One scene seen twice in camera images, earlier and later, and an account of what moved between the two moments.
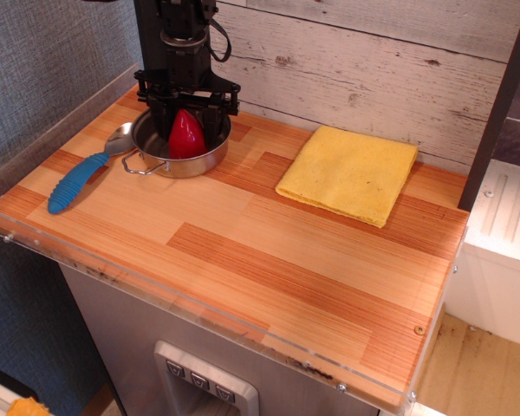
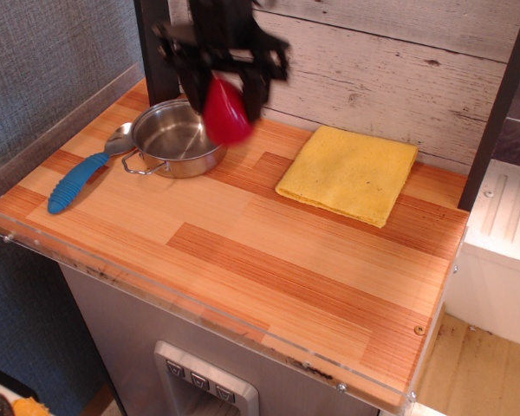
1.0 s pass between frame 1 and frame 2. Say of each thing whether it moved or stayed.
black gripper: moved
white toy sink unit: stayed
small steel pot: stayed
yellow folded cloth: stayed
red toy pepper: moved
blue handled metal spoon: stayed
